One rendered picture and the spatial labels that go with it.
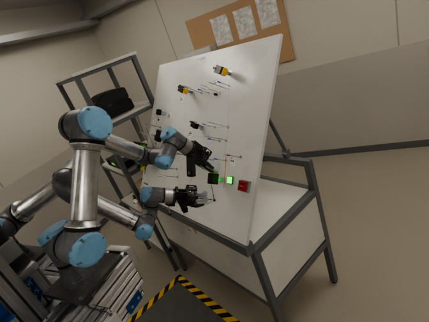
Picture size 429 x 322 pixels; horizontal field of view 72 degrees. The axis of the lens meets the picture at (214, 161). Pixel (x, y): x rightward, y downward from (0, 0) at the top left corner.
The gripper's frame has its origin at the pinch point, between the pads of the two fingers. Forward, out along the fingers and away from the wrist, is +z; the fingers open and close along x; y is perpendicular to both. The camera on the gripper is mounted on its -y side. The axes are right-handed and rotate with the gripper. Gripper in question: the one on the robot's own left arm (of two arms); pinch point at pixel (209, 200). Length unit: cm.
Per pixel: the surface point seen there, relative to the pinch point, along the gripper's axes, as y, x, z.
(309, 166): 21, 12, 56
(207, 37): -2, 250, 43
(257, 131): 38.9, 12.7, 14.9
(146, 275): -159, 39, -7
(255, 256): -8.1, -27.3, 22.1
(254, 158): 29.0, 3.6, 14.7
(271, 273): -21, -30, 36
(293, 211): 2.8, -6.6, 47.3
